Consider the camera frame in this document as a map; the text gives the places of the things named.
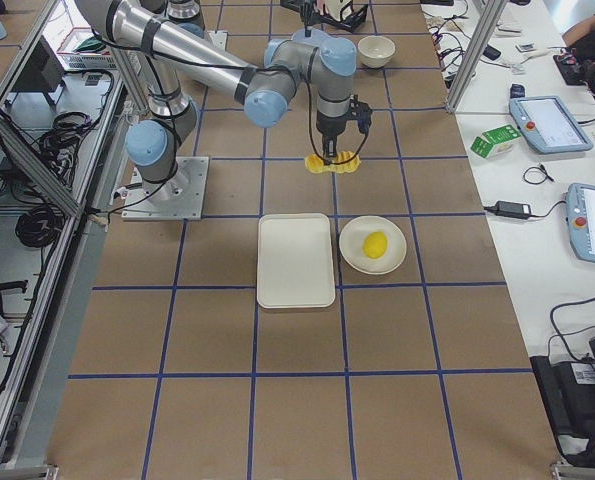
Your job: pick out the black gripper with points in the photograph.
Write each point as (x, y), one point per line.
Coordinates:
(329, 130)
(307, 10)

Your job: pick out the striped bread roll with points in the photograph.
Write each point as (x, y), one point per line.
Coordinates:
(344, 162)

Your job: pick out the light blue plate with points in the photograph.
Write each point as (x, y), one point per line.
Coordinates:
(312, 36)

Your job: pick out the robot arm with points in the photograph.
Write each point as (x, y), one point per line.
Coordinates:
(325, 66)

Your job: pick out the cream plate in rack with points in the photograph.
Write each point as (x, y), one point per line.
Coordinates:
(339, 9)

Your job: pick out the black plate rack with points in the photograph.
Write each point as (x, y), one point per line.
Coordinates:
(349, 24)

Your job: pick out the cream round plate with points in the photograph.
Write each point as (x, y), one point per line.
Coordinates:
(353, 235)

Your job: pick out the cream bowl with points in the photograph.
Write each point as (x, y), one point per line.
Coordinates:
(375, 51)

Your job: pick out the yellow lemon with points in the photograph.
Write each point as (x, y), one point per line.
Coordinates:
(375, 245)

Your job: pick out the white rectangular tray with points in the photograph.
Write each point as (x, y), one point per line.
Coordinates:
(295, 262)

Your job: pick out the green white carton box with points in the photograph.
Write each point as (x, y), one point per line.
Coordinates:
(496, 141)

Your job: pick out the black power adapter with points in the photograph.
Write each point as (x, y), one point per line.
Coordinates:
(512, 210)

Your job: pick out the blue teach pendant far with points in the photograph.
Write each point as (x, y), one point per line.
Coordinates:
(547, 125)

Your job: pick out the blue teach pendant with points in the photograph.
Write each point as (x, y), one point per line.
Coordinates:
(547, 125)
(580, 203)

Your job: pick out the blue teach pendant near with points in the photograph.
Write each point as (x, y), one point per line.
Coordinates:
(580, 203)

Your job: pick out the aluminium frame post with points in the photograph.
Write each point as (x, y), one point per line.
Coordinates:
(479, 40)

